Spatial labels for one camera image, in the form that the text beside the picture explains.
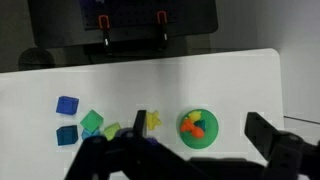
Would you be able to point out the orange and black clamp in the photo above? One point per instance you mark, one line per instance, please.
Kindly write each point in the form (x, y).
(162, 23)
(104, 26)

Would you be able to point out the black pegboard panel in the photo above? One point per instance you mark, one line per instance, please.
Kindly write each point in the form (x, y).
(60, 20)

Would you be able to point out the dark blue block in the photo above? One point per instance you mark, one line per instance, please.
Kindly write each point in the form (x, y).
(66, 135)

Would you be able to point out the green block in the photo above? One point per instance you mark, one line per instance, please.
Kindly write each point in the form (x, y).
(91, 120)

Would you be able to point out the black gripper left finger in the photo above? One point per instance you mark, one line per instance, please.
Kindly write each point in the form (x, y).
(110, 156)

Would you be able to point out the teal toy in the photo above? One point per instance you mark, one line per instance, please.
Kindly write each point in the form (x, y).
(200, 125)

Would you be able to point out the yellow spiky toy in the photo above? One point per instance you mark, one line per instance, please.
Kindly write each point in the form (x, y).
(153, 120)

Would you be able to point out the black round ribbed object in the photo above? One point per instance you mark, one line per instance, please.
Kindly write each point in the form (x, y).
(36, 59)

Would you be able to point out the yellow-green block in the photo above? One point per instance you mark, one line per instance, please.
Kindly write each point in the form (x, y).
(111, 131)

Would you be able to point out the light blue block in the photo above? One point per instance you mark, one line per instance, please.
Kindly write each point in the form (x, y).
(87, 134)

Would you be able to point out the orange toy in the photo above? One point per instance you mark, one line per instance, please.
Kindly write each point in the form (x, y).
(190, 128)

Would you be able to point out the bright blue block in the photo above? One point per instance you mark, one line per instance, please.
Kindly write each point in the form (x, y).
(67, 105)

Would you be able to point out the green bowl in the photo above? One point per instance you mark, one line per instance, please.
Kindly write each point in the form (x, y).
(210, 133)

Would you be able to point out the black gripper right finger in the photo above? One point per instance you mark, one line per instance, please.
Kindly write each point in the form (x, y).
(286, 150)

